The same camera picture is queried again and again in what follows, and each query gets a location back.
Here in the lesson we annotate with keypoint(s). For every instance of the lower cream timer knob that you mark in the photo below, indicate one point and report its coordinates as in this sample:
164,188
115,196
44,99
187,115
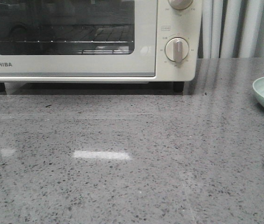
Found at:
177,49

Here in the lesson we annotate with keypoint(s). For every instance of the wire oven rack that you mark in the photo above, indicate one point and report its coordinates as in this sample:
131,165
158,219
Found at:
69,40

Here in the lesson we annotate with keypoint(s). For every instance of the pale grey curtain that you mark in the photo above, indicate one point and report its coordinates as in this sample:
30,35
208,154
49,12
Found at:
232,29

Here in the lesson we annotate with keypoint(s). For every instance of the glass oven door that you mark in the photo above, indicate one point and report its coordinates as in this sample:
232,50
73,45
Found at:
142,14

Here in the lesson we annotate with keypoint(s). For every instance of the upper cream temperature knob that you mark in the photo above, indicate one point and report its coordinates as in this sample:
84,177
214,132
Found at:
180,4

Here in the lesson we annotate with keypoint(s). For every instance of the cream Toshiba toaster oven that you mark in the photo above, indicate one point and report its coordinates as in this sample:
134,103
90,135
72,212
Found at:
171,23

